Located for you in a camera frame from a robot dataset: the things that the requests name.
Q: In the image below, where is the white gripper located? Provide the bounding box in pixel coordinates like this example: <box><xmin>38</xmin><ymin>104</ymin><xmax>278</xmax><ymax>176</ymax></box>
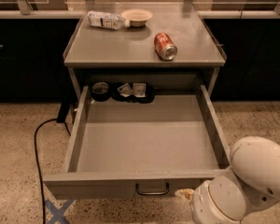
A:
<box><xmin>175</xmin><ymin>175</ymin><xmax>247</xmax><ymax>224</ymax></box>

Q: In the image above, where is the grey top drawer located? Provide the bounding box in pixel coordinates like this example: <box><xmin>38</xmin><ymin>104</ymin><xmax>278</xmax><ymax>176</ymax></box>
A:
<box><xmin>44</xmin><ymin>88</ymin><xmax>229</xmax><ymax>199</ymax></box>

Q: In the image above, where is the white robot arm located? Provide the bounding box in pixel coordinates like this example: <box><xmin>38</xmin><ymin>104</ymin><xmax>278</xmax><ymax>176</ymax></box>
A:
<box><xmin>175</xmin><ymin>136</ymin><xmax>280</xmax><ymax>224</ymax></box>

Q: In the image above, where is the grey metal drawer cabinet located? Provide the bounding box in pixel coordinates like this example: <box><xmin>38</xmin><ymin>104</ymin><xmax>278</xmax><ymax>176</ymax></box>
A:
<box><xmin>64</xmin><ymin>3</ymin><xmax>226</xmax><ymax>99</ymax></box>

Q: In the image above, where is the blue tape cross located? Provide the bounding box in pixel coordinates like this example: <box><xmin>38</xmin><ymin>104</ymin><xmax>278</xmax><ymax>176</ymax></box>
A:
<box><xmin>44</xmin><ymin>200</ymin><xmax>74</xmax><ymax>224</ymax></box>

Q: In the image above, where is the black tape roll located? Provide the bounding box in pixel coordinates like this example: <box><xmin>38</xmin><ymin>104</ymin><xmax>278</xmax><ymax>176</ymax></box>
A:
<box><xmin>91</xmin><ymin>81</ymin><xmax>111</xmax><ymax>102</ymax></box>

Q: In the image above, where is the red soda can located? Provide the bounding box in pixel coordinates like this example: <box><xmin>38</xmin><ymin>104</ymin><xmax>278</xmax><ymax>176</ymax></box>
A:
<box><xmin>154</xmin><ymin>33</ymin><xmax>177</xmax><ymax>61</ymax></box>

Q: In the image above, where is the beige paper bowl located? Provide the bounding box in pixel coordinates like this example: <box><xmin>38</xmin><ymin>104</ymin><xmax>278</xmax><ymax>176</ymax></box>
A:
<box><xmin>121</xmin><ymin>8</ymin><xmax>153</xmax><ymax>27</ymax></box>

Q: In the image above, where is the clear plastic water bottle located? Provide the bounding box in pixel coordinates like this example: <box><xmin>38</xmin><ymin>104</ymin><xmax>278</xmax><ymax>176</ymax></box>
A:
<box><xmin>87</xmin><ymin>10</ymin><xmax>130</xmax><ymax>30</ymax></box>

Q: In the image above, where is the black floor cable left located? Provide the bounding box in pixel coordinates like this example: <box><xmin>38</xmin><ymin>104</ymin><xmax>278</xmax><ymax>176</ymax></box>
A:
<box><xmin>33</xmin><ymin>118</ymin><xmax>72</xmax><ymax>224</ymax></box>

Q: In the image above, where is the white long counter rail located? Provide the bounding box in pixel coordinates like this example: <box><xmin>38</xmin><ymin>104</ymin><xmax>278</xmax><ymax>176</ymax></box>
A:
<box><xmin>0</xmin><ymin>10</ymin><xmax>280</xmax><ymax>19</ymax></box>

